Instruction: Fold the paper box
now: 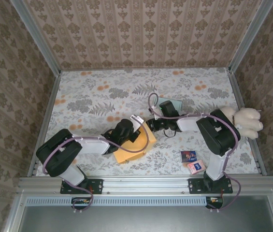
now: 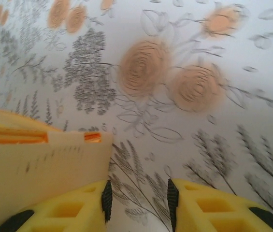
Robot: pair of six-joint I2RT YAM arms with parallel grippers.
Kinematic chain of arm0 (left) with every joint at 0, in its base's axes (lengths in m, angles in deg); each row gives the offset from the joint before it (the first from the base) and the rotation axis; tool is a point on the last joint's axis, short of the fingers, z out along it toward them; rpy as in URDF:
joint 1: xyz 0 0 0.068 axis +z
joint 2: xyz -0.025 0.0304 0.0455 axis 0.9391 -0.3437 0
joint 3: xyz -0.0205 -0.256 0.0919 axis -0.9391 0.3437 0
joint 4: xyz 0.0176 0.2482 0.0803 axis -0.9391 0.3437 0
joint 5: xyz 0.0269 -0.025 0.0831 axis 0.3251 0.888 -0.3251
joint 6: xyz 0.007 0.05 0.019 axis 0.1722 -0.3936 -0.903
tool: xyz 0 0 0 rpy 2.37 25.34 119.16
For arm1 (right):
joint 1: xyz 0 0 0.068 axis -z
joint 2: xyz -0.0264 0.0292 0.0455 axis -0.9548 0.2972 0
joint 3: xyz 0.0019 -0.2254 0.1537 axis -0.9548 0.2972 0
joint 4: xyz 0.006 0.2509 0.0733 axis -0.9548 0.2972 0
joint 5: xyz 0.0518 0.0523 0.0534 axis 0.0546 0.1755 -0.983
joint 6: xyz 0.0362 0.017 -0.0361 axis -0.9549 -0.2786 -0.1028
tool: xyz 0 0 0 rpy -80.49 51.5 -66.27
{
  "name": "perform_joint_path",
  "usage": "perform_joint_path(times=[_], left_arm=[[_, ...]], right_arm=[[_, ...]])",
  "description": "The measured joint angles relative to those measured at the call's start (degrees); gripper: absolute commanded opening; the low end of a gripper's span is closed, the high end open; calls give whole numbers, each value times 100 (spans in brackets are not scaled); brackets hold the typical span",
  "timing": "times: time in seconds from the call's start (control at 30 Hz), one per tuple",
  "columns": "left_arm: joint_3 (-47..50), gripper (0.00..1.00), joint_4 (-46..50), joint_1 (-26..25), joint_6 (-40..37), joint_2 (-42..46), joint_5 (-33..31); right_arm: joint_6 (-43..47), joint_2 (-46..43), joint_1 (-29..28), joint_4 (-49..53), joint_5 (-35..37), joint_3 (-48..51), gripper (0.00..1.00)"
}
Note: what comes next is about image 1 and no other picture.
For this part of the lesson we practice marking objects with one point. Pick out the orange paper box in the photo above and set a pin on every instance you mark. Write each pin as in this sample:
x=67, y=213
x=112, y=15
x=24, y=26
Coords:
x=129, y=158

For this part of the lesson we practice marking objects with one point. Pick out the black connector board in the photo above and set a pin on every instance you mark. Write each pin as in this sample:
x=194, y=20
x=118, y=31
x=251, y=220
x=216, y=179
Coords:
x=214, y=201
x=80, y=201

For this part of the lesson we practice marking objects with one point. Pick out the aluminium table side rail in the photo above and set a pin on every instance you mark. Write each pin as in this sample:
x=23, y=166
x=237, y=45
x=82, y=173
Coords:
x=239, y=94
x=47, y=116

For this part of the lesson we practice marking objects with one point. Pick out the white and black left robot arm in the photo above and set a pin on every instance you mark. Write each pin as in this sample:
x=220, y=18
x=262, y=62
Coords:
x=92, y=146

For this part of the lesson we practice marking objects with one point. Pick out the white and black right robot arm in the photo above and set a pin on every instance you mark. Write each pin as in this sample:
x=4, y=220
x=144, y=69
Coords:
x=217, y=166

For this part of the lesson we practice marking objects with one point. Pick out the grey metal sheet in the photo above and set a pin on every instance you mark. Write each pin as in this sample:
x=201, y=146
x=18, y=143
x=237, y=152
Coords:
x=150, y=220

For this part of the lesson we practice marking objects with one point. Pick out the dark blue small packet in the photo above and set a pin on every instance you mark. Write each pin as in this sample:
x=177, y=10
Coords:
x=188, y=156

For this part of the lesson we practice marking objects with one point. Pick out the floral patterned table cover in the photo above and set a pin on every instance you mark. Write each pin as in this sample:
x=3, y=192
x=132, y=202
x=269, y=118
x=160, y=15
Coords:
x=126, y=82

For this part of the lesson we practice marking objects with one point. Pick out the light blue paper box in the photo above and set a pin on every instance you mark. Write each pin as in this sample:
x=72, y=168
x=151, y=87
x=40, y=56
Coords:
x=178, y=105

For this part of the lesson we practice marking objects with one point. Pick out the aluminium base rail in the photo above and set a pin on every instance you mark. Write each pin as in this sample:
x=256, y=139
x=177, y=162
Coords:
x=146, y=183

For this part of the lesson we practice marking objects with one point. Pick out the aluminium frame post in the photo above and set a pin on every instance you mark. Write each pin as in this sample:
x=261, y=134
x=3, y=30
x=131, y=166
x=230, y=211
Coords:
x=37, y=41
x=249, y=38

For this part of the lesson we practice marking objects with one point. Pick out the pink small packet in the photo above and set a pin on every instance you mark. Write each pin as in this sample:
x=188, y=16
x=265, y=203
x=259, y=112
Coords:
x=196, y=166

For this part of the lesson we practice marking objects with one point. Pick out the white plush toy dog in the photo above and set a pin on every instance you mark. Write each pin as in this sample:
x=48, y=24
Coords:
x=247, y=118

